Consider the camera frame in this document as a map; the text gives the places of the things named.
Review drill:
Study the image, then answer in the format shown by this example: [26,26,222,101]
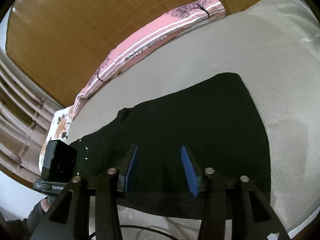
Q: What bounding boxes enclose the grey woven bed mat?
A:
[67,0,320,240]

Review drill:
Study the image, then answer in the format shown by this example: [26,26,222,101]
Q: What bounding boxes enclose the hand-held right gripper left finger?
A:
[30,144,139,240]

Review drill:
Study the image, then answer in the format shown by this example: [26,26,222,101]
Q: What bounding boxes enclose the striped beige curtain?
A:
[0,51,55,174]

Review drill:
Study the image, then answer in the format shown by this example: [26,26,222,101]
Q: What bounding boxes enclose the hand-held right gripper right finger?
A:
[180,145,290,240]

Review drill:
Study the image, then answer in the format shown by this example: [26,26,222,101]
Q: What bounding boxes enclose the black cable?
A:
[89,226,208,240]

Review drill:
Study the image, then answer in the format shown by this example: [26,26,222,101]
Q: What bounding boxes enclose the brown woven headboard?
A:
[5,0,263,108]

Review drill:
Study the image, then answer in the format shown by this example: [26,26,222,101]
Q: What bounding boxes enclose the pink striped pillow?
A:
[107,0,226,76]
[72,55,121,121]

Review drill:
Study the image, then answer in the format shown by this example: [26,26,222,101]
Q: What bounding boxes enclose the black pants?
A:
[69,72,272,219]

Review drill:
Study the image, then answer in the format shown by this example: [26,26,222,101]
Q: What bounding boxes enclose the beige satin bed sheet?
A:
[271,0,320,45]

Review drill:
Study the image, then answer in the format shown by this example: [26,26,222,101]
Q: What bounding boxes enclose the person's left hand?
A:
[26,197,54,232]

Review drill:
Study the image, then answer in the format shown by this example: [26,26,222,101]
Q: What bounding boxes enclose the white floral pillow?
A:
[38,106,75,173]

